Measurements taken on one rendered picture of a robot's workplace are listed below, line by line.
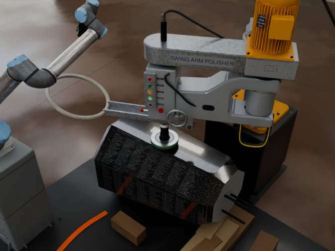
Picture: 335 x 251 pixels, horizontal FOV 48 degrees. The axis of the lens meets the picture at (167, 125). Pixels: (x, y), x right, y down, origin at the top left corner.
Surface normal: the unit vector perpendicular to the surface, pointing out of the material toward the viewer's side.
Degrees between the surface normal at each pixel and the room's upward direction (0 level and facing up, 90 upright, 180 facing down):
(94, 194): 0
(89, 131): 0
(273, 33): 90
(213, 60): 90
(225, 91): 90
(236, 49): 0
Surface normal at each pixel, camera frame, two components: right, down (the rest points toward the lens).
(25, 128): 0.00, -0.79
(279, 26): -0.19, 0.61
